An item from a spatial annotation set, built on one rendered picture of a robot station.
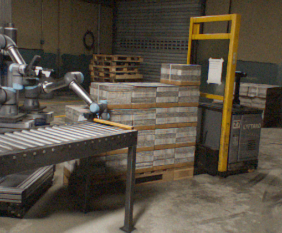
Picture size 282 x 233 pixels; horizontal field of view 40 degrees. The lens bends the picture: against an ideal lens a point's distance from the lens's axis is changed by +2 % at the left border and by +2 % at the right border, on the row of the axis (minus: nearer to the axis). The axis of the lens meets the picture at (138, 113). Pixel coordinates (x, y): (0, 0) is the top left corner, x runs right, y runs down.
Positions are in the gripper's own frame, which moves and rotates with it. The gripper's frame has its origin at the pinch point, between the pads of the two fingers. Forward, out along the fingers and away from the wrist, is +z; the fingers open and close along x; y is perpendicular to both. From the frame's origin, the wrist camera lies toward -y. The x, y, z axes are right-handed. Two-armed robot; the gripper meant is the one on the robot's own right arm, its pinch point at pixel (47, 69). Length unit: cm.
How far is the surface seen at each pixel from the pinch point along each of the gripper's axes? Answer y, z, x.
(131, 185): 80, 50, -53
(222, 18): -88, 45, -214
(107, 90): 8, -16, -98
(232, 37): -66, 62, -207
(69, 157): 55, 41, 13
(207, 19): -89, 23, -225
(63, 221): 119, -1, -39
